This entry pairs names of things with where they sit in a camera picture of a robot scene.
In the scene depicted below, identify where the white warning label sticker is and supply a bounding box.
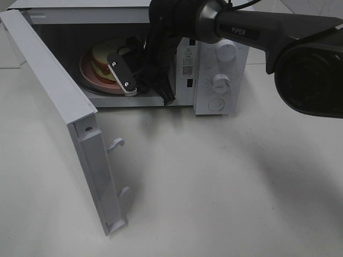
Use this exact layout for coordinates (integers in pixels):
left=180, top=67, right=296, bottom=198
left=181, top=47, right=195, bottom=77

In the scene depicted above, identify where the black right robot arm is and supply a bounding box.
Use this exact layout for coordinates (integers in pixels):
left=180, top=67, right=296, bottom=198
left=108, top=1, right=342, bottom=118

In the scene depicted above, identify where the white bread sandwich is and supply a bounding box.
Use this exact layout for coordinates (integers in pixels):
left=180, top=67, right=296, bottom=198
left=91, top=38, right=126, bottom=81

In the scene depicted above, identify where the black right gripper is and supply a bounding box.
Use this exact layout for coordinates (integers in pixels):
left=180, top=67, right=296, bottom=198
left=107, top=1, right=182, bottom=96

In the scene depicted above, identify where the glass microwave turntable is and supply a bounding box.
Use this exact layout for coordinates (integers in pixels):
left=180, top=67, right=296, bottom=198
left=80, top=86, right=126, bottom=97

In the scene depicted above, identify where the white microwave door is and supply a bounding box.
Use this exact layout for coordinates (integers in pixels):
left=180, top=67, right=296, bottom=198
left=1, top=10, right=128, bottom=235

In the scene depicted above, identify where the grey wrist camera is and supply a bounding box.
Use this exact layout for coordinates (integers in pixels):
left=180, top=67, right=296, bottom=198
left=156, top=82, right=175, bottom=106

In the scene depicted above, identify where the round white door button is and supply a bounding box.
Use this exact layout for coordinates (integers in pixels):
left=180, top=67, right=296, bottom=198
left=208, top=99, right=225, bottom=111

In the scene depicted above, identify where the upper white power knob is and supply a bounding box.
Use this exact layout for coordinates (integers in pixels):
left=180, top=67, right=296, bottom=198
left=216, top=40, right=236, bottom=62

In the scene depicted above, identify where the pink round plate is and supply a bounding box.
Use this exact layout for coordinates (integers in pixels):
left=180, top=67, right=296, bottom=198
left=79, top=49, right=135, bottom=94

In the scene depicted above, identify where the white microwave oven body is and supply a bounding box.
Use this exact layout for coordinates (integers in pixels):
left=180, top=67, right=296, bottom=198
left=1, top=1, right=249, bottom=115

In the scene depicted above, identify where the lower white timer knob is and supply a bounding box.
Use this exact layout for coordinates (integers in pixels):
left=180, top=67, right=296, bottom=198
left=211, top=73, right=230, bottom=94

